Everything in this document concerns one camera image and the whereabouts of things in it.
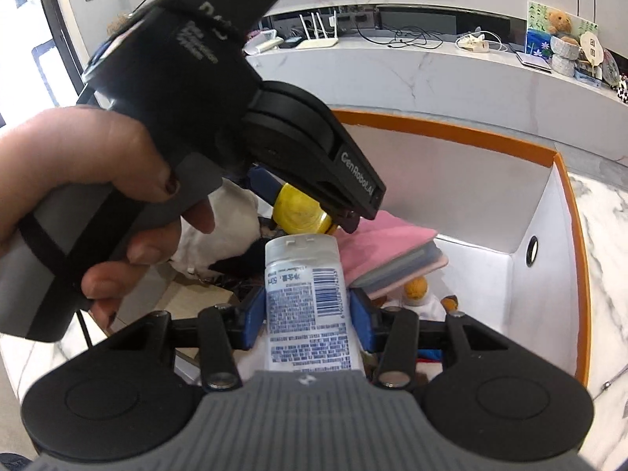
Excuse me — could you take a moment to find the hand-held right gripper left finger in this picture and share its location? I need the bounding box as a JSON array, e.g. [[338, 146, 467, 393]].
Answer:
[[105, 285, 268, 393]]

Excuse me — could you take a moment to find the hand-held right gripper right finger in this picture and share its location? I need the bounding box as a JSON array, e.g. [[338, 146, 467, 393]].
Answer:
[[348, 287, 491, 388]]

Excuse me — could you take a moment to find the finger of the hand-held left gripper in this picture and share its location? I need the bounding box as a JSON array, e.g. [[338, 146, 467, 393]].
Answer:
[[245, 163, 295, 207], [252, 130, 388, 235]]

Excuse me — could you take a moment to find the white tube with label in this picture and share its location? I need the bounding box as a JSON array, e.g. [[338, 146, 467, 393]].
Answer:
[[264, 234, 366, 378]]

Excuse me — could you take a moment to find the grey box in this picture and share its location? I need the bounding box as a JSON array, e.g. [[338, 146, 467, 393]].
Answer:
[[349, 241, 449, 301]]

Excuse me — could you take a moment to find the panda plush toy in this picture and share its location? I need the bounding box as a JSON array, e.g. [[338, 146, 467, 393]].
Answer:
[[169, 179, 268, 285]]

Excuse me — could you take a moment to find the pink felt pouch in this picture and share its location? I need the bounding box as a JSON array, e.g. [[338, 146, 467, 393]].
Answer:
[[336, 210, 440, 285]]

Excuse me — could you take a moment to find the orange cardboard box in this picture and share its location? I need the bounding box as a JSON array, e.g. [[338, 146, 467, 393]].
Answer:
[[324, 108, 590, 388]]

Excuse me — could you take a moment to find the person's left hand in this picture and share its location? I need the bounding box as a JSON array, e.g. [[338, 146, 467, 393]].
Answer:
[[0, 108, 217, 332]]

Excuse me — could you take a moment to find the yellow crochet toy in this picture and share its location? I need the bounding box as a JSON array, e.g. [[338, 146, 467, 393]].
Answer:
[[403, 276, 431, 305]]

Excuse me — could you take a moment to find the white tray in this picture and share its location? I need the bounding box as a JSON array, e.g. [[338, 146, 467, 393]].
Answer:
[[245, 34, 285, 55]]

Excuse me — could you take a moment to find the white router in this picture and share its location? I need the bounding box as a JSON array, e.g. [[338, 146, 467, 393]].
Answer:
[[297, 10, 339, 50]]

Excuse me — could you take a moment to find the glass door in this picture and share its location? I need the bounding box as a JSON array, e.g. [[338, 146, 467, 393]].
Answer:
[[0, 0, 84, 123]]

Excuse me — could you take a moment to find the white power strip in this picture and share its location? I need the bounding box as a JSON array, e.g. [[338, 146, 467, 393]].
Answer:
[[456, 32, 506, 54]]

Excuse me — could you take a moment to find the grey tablet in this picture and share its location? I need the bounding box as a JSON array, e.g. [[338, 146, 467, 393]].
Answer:
[[515, 50, 553, 74]]

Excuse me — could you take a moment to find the painted picture card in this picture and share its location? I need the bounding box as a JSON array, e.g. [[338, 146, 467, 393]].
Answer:
[[526, 0, 599, 57]]

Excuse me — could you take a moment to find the white patterned pot stack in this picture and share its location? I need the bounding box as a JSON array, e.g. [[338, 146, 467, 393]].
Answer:
[[549, 34, 582, 77]]

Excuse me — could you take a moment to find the brown teddy bear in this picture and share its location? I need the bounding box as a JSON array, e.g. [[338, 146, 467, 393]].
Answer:
[[546, 9, 574, 40]]

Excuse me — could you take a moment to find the round paper fan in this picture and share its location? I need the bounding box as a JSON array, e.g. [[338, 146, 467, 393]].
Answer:
[[579, 32, 604, 67]]

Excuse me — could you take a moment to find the decorative plate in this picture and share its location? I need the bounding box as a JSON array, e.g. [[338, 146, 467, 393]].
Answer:
[[601, 49, 621, 84]]

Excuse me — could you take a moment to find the black cable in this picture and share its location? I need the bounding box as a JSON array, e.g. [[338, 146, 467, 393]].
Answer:
[[358, 24, 442, 50]]

